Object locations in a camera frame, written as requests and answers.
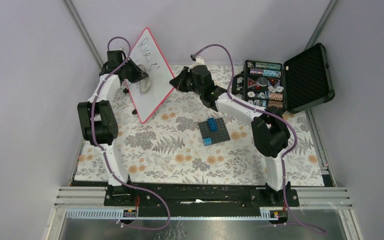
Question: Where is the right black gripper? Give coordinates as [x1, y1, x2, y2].
[169, 67, 203, 97]

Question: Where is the red framed whiteboard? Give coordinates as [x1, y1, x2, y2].
[126, 27, 175, 124]

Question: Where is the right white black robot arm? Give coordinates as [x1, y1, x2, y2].
[169, 65, 291, 208]

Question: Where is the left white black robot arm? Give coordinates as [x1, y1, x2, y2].
[77, 50, 149, 206]

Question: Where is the blue brick stack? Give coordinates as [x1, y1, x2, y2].
[207, 117, 218, 132]

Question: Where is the dark grey brick baseplate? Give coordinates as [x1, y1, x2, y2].
[198, 117, 231, 145]

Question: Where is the floral table mat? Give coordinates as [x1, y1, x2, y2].
[74, 84, 325, 186]

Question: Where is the small light blue brick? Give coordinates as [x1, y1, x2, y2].
[203, 137, 213, 146]

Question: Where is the black poker chip case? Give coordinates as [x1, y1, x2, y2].
[231, 43, 336, 114]

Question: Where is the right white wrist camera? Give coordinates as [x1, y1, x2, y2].
[189, 54, 206, 69]

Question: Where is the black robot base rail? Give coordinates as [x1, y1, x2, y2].
[104, 182, 300, 218]

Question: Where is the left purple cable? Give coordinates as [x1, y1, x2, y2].
[89, 36, 172, 232]

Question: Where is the purple cable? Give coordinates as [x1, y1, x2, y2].
[190, 43, 328, 237]
[89, 36, 172, 232]

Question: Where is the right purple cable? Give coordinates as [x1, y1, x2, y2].
[190, 43, 328, 237]

